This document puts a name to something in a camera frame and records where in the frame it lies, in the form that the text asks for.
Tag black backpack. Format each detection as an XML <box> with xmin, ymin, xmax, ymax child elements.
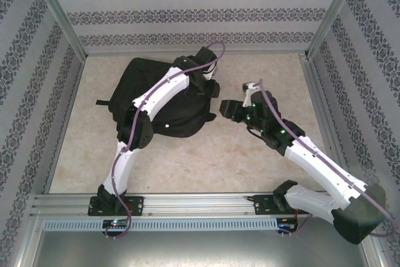
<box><xmin>95</xmin><ymin>56</ymin><xmax>218</xmax><ymax>139</ymax></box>

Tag aluminium rear beam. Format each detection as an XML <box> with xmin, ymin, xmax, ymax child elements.
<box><xmin>83</xmin><ymin>48</ymin><xmax>309</xmax><ymax>57</ymax></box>

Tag right controller board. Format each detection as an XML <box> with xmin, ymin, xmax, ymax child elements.
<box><xmin>276</xmin><ymin>216</ymin><xmax>299</xmax><ymax>230</ymax></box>

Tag controller board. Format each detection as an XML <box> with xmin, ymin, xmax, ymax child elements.
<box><xmin>276</xmin><ymin>216</ymin><xmax>299</xmax><ymax>230</ymax></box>
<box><xmin>102</xmin><ymin>219</ymin><xmax>129</xmax><ymax>229</ymax></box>

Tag metal sheet panel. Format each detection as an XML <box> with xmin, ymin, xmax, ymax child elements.
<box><xmin>31</xmin><ymin>229</ymin><xmax>387</xmax><ymax>267</ymax></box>

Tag left controller board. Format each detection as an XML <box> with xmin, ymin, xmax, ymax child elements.
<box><xmin>102</xmin><ymin>219</ymin><xmax>129</xmax><ymax>229</ymax></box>

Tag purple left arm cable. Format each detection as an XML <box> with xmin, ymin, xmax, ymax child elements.
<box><xmin>111</xmin><ymin>41</ymin><xmax>226</xmax><ymax>239</ymax></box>

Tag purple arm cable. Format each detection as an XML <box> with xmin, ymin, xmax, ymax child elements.
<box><xmin>111</xmin><ymin>41</ymin><xmax>226</xmax><ymax>239</ymax></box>
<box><xmin>257</xmin><ymin>79</ymin><xmax>398</xmax><ymax>238</ymax></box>

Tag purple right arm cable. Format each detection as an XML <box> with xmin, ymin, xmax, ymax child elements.
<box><xmin>257</xmin><ymin>79</ymin><xmax>398</xmax><ymax>238</ymax></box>

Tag aluminium side rail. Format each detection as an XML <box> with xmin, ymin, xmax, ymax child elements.
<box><xmin>42</xmin><ymin>56</ymin><xmax>87</xmax><ymax>193</ymax></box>
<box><xmin>299</xmin><ymin>54</ymin><xmax>354</xmax><ymax>192</ymax></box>

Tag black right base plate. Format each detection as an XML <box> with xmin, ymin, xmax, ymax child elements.
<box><xmin>252</xmin><ymin>194</ymin><xmax>312</xmax><ymax>216</ymax></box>

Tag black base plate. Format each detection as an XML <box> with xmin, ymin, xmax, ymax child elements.
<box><xmin>252</xmin><ymin>194</ymin><xmax>312</xmax><ymax>216</ymax></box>
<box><xmin>87</xmin><ymin>196</ymin><xmax>145</xmax><ymax>217</ymax></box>

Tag aluminium mounting rail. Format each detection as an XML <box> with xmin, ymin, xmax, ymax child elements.
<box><xmin>29</xmin><ymin>192</ymin><xmax>369</xmax><ymax>218</ymax></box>

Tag slotted grey cable duct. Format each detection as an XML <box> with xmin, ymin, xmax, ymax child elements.
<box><xmin>42</xmin><ymin>218</ymin><xmax>279</xmax><ymax>232</ymax></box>

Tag aluminium frame post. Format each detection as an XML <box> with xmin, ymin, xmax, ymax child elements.
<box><xmin>307</xmin><ymin>0</ymin><xmax>366</xmax><ymax>59</ymax></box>
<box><xmin>26</xmin><ymin>0</ymin><xmax>88</xmax><ymax>58</ymax></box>

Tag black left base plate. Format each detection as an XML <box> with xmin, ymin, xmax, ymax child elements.
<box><xmin>87</xmin><ymin>196</ymin><xmax>145</xmax><ymax>217</ymax></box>

